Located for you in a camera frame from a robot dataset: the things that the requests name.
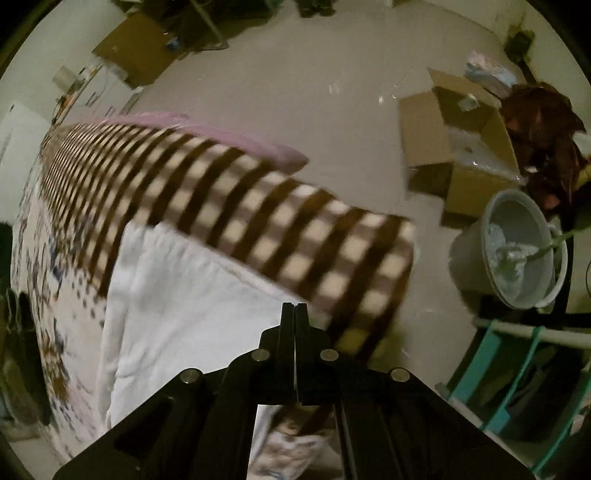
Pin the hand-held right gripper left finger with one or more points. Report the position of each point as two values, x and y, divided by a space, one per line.
287 341

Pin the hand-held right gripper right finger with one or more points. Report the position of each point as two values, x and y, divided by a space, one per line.
302 341

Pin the white pants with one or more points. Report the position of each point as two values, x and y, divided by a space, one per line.
184 300

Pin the brown checkered blanket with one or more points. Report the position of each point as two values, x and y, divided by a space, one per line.
221 203

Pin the pink cloth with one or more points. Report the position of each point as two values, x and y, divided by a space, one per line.
258 143

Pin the teal metal rack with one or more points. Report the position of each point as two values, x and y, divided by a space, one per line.
521 369

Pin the grey plastic bucket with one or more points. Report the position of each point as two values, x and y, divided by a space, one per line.
512 249

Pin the printed bed sheet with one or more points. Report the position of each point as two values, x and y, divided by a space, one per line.
55 323

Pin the open cardboard box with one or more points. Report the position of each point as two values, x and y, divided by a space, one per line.
466 147

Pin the dark red cloth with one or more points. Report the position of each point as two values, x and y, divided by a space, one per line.
549 134

